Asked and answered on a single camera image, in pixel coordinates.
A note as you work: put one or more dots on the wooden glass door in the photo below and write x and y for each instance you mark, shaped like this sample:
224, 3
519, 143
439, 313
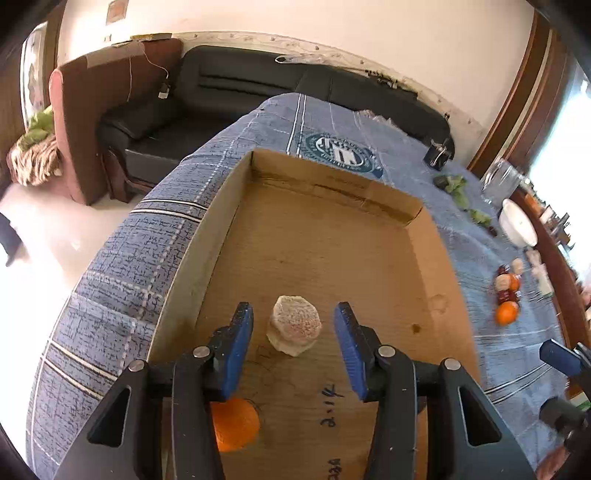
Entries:
32, 69

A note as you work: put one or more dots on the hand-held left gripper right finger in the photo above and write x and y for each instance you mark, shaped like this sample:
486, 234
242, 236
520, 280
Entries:
353, 355

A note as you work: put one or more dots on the orange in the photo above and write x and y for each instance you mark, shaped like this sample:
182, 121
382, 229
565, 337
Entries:
513, 280
506, 314
235, 427

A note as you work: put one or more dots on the small wall frame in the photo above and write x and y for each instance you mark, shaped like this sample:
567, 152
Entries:
116, 11

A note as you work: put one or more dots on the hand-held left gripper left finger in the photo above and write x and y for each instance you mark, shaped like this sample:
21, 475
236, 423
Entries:
238, 355

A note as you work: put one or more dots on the clear plastic bag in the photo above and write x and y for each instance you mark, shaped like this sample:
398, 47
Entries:
300, 58

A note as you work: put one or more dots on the large beige cylindrical chunk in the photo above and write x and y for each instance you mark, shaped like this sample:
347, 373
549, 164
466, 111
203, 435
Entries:
517, 265

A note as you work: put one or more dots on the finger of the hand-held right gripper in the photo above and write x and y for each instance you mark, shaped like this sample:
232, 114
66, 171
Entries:
561, 357
561, 415

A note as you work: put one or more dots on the white bowl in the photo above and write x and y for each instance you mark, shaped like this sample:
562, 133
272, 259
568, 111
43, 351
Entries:
519, 224

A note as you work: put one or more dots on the shallow cardboard box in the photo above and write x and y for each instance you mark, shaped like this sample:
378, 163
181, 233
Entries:
323, 240

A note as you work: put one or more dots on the green cloth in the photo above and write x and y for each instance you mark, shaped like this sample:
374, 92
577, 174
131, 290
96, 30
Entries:
39, 124

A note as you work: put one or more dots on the black leather sofa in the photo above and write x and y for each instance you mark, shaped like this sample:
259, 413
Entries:
240, 87

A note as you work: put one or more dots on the brown fringed blanket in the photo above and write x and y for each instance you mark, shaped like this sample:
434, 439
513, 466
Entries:
34, 159

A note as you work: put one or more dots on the green leafy vegetable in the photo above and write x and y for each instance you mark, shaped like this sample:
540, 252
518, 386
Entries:
457, 187
480, 217

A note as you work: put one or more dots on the blue plaid tablecloth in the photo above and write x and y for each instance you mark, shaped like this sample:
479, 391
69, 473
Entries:
138, 258

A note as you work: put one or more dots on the black cylindrical device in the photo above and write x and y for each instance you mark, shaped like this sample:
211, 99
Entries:
437, 154

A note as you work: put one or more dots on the brown armchair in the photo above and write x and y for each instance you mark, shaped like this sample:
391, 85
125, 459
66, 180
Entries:
87, 115

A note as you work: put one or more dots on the clear plastic container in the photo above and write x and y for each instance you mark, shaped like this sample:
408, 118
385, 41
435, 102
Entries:
501, 180

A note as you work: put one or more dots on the person's right hand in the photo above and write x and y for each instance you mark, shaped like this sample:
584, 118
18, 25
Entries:
551, 464

